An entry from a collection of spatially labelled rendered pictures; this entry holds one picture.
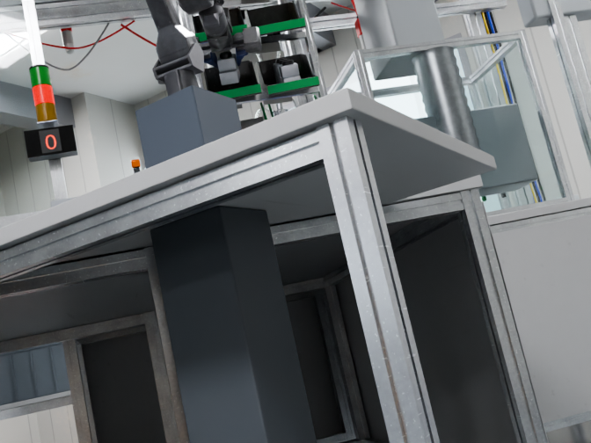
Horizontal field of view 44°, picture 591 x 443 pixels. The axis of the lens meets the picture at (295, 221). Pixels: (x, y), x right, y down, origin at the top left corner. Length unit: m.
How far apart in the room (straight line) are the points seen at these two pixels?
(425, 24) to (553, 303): 1.13
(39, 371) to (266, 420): 2.47
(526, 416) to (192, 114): 0.96
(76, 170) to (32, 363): 2.92
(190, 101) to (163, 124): 0.07
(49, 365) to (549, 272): 2.24
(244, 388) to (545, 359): 1.50
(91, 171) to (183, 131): 4.85
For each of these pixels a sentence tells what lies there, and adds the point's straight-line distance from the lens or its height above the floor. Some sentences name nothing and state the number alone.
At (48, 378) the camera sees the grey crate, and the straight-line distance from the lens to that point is 3.64.
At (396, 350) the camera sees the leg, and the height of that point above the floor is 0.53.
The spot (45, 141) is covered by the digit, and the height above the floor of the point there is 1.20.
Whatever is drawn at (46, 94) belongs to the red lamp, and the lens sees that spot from 2.03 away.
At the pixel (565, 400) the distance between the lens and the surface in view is 2.62.
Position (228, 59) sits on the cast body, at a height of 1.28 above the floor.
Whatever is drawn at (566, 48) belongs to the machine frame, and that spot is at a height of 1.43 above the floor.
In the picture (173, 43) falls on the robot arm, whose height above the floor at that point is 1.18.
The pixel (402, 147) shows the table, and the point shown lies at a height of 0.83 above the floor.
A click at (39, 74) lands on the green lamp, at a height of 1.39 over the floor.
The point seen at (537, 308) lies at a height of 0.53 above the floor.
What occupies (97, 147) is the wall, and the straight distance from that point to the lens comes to 6.23.
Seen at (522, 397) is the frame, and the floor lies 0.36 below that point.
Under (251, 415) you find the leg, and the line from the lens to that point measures 1.27.
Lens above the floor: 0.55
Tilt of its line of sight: 10 degrees up
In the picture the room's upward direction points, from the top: 13 degrees counter-clockwise
